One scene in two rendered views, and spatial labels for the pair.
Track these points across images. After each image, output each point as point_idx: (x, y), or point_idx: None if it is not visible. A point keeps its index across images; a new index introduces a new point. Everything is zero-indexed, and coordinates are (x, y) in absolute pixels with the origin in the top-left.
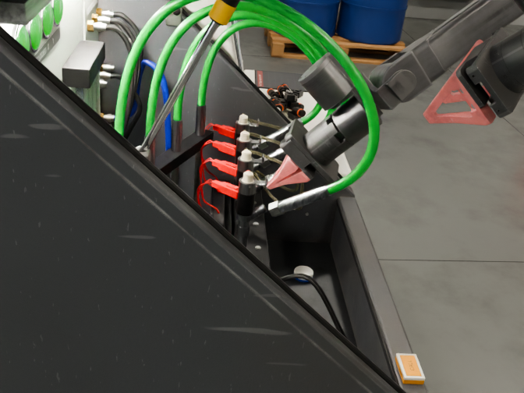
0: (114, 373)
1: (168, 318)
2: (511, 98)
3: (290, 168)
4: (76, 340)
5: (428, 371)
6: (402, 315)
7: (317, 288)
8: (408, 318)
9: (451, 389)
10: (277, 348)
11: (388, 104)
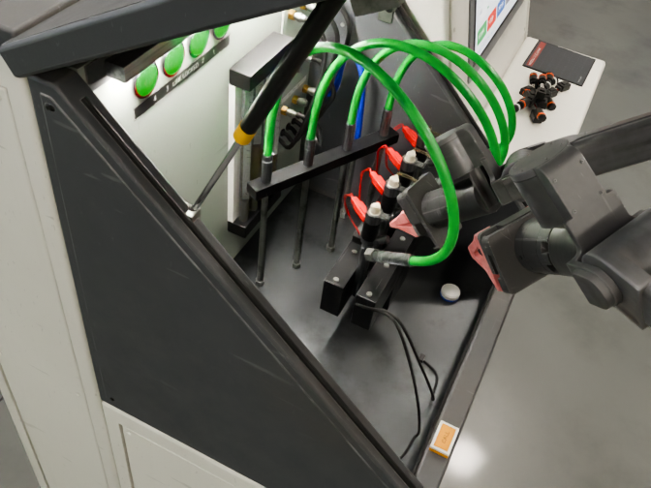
0: (169, 352)
1: (202, 334)
2: (524, 279)
3: (403, 220)
4: (142, 320)
5: (631, 406)
6: (639, 336)
7: (399, 332)
8: (643, 342)
9: (645, 434)
10: (283, 390)
11: (499, 198)
